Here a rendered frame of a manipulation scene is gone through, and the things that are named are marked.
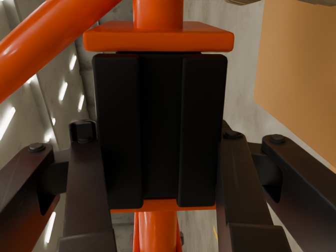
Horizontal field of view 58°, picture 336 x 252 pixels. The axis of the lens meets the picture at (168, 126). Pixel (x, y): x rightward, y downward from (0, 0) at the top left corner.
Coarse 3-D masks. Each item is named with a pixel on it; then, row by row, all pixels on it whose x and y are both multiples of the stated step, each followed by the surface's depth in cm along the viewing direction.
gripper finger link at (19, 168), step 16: (32, 144) 12; (48, 144) 12; (16, 160) 11; (32, 160) 11; (48, 160) 12; (0, 176) 10; (16, 176) 10; (32, 176) 10; (0, 192) 9; (16, 192) 9; (32, 192) 10; (0, 208) 8; (16, 208) 9; (32, 208) 10; (48, 208) 12; (0, 224) 8; (16, 224) 9; (32, 224) 10; (0, 240) 8; (16, 240) 9; (32, 240) 10
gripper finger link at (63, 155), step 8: (56, 152) 13; (64, 152) 13; (56, 160) 12; (64, 160) 12; (48, 168) 12; (56, 168) 12; (64, 168) 12; (40, 176) 12; (48, 176) 12; (56, 176) 12; (64, 176) 12; (40, 184) 12; (48, 184) 12; (56, 184) 12; (64, 184) 12; (40, 192) 12; (48, 192) 12; (56, 192) 12; (64, 192) 13
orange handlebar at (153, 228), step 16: (144, 0) 12; (160, 0) 12; (176, 0) 12; (144, 16) 12; (160, 16) 12; (176, 16) 13; (144, 224) 16; (160, 224) 16; (176, 224) 17; (144, 240) 17; (160, 240) 17; (176, 240) 19
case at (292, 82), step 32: (288, 0) 28; (288, 32) 28; (320, 32) 23; (288, 64) 29; (320, 64) 23; (256, 96) 37; (288, 96) 29; (320, 96) 23; (288, 128) 29; (320, 128) 23
